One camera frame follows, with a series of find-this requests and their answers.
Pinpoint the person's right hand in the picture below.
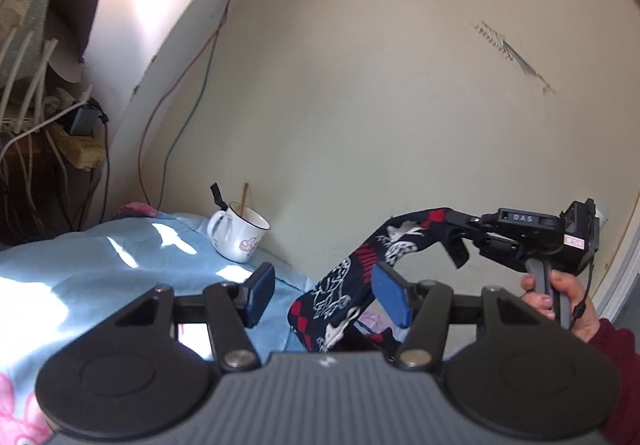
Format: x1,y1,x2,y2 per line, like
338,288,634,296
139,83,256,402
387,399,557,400
520,270,598,343

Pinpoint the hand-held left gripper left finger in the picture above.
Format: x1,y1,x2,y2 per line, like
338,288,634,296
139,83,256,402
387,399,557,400
114,262,277,373

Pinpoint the black power adapter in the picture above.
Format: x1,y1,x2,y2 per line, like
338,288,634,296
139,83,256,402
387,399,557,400
69,99,109,137

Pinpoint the black spoon handle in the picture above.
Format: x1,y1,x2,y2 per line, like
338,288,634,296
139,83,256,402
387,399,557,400
209,182,232,214

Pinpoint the person's right forearm red sleeve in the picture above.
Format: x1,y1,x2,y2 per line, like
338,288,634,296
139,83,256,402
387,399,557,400
584,317,640,445

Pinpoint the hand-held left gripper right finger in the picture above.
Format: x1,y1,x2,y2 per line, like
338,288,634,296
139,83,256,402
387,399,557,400
372,261,540,372

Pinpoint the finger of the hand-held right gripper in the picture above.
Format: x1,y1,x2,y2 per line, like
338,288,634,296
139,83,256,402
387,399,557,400
446,208,485,232
446,231,478,271

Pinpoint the white enamel mug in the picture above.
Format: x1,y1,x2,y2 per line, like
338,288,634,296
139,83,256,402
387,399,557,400
206,205,272,263

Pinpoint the grey patterned curtain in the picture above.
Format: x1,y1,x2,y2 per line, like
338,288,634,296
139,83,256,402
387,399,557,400
0,0,67,56

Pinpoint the dark red-white printed garment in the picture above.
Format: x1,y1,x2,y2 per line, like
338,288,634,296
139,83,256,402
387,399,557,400
288,207,470,355

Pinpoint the light blue printed bed sheet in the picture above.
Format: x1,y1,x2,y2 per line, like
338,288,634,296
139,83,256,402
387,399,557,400
0,201,451,445

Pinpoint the dark wall wire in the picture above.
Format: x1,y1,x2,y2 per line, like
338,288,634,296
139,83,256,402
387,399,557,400
155,10,231,210

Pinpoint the bundle of white cables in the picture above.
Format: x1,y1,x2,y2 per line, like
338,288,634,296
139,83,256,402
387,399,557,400
0,22,98,226

